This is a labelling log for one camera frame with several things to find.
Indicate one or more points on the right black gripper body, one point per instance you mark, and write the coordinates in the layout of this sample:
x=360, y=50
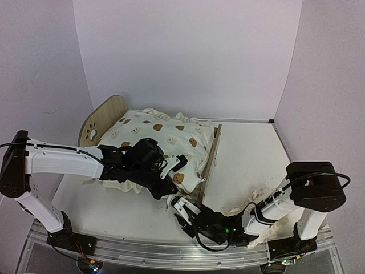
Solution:
x=189, y=231

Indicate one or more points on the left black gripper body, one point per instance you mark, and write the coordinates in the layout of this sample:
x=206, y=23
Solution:
x=140, y=176

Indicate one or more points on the wooden pet bed frame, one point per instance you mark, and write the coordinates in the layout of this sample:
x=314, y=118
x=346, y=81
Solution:
x=114, y=124

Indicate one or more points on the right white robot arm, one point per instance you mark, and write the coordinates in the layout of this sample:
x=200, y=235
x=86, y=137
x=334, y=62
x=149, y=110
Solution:
x=314, y=187

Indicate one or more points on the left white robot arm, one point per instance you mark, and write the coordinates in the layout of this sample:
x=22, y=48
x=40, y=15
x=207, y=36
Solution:
x=24, y=157

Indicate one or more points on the small bear print pillow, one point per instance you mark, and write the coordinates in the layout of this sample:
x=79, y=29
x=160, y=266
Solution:
x=263, y=218

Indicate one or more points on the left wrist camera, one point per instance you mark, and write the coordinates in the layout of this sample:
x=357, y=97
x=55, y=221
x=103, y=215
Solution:
x=173, y=163

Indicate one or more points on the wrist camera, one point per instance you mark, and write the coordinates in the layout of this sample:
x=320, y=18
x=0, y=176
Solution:
x=173, y=163
x=183, y=206

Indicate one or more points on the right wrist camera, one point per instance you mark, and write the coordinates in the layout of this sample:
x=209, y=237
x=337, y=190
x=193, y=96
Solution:
x=183, y=206

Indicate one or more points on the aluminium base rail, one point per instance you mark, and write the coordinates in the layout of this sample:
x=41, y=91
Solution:
x=191, y=256

